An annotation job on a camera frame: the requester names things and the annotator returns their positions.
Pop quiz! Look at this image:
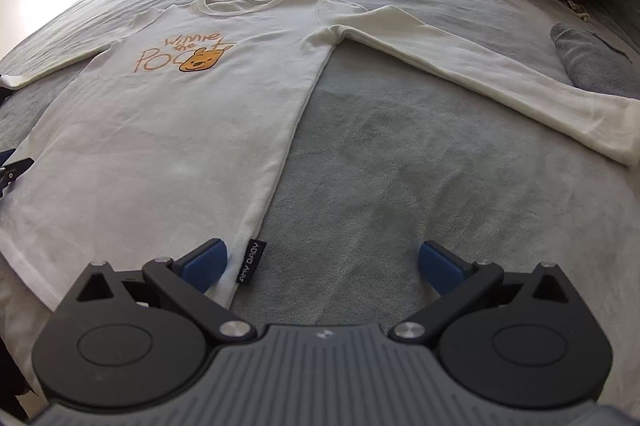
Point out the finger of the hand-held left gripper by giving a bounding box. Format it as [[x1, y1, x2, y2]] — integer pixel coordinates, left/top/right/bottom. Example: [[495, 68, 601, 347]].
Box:
[[0, 148, 36, 200]]

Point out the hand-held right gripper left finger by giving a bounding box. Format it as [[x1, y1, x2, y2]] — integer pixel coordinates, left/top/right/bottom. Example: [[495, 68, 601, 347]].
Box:
[[56, 238, 257, 348]]

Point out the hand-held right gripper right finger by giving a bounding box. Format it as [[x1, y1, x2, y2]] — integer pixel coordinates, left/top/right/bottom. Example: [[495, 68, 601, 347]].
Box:
[[389, 242, 586, 347]]

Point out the white long-sleeve shirt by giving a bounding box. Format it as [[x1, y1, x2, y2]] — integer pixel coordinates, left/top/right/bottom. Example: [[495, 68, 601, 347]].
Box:
[[0, 0, 640, 313]]

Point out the grey bed sheet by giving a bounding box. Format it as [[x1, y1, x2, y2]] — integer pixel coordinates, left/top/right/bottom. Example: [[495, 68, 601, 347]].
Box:
[[0, 0, 640, 407]]

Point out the folded grey sweater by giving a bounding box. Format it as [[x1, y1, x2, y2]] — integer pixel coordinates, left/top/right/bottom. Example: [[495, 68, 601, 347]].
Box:
[[550, 22, 640, 102]]

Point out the small beaded trinket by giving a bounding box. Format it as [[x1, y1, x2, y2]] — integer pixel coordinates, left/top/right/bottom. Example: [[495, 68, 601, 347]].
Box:
[[567, 0, 593, 24]]

